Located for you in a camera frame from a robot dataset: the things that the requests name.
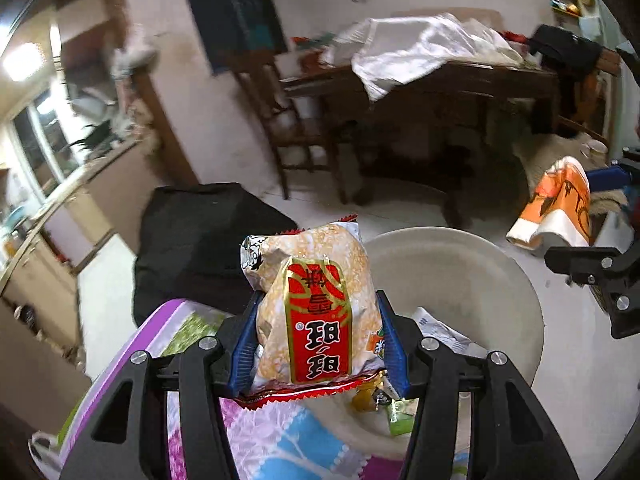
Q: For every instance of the range hood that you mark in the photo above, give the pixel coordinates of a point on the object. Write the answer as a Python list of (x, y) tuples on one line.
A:
[(92, 102)]

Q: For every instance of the hanging white plastic bag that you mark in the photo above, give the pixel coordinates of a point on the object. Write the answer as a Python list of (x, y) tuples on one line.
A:
[(134, 55)]

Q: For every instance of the yellow snack packet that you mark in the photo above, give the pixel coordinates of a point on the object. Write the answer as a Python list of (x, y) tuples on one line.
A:
[(310, 280)]

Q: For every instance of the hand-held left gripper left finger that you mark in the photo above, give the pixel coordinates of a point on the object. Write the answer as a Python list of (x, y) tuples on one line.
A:
[(245, 355)]

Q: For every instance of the kitchen window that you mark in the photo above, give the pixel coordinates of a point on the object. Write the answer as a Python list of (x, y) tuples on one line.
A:
[(40, 140)]

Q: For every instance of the dark wooden chair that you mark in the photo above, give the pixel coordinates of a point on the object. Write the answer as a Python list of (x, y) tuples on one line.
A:
[(300, 135)]

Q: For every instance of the white cup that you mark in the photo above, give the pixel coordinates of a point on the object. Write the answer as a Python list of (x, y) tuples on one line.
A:
[(595, 149)]

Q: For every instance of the orange and white packet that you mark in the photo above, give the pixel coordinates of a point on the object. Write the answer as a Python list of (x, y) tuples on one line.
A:
[(555, 205)]

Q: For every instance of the white plastic bucket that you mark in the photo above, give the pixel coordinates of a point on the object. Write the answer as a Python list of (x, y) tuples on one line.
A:
[(450, 265)]

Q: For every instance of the white flat packet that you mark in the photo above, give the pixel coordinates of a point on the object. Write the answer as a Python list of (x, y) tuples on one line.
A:
[(440, 330)]

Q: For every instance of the white cloth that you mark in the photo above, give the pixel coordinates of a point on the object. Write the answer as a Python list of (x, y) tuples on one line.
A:
[(400, 55)]

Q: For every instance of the black bag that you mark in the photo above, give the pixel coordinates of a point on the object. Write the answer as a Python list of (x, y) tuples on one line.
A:
[(200, 240)]

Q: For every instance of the dark wooden table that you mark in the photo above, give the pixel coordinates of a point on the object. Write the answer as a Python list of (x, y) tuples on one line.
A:
[(450, 85)]

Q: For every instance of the black garment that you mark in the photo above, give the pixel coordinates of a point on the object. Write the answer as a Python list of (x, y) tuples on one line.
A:
[(565, 47)]

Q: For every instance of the green packet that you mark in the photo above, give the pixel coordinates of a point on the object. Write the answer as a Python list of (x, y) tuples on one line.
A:
[(400, 417)]

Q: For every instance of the floral striped tablecloth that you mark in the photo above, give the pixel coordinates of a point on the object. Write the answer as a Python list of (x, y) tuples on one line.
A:
[(280, 440)]

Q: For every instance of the beige kitchen base cabinets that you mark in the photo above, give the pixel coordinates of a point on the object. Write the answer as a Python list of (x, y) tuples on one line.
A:
[(60, 270)]

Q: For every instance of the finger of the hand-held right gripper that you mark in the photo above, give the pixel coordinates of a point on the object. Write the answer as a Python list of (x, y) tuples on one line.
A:
[(595, 262), (607, 178)]

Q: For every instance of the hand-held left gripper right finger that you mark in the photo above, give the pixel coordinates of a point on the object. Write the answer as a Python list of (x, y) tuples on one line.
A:
[(395, 355)]

